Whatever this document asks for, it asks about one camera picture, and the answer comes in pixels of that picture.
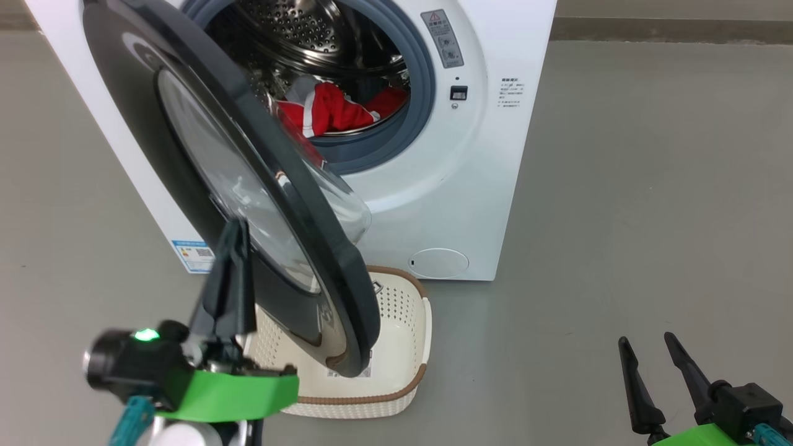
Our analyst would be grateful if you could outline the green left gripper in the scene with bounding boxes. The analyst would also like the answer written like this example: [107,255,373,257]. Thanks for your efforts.
[155,218,299,423]

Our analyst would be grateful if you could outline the blue energy label sticker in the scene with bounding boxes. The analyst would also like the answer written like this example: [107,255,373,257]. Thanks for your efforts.
[172,240,216,274]

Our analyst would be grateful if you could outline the round dark glass washer door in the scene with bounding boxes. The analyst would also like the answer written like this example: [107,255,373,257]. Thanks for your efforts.
[81,0,382,378]

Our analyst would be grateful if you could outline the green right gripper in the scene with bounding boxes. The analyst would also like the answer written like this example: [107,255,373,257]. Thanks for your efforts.
[618,332,758,446]

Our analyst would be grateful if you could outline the white front-load washing machine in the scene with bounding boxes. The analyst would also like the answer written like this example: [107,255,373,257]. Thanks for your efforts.
[25,0,558,282]

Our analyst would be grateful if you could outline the red and white garment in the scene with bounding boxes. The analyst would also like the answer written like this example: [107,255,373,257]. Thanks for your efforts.
[276,76,410,138]

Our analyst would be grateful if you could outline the round white filter cover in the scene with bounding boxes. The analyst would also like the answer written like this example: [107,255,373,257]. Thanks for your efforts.
[409,248,470,279]

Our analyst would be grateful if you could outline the teal left camera cable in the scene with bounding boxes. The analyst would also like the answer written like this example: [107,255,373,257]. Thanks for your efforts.
[107,396,156,446]

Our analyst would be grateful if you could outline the cream perforated laundry basket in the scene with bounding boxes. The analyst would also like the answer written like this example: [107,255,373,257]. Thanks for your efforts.
[245,265,432,420]

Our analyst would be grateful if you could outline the grey warning label sticker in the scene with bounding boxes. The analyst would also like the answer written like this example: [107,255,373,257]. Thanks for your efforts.
[421,9,465,69]

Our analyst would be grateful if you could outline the perforated steel washer drum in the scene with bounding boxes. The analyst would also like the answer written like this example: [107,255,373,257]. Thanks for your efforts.
[204,0,413,134]

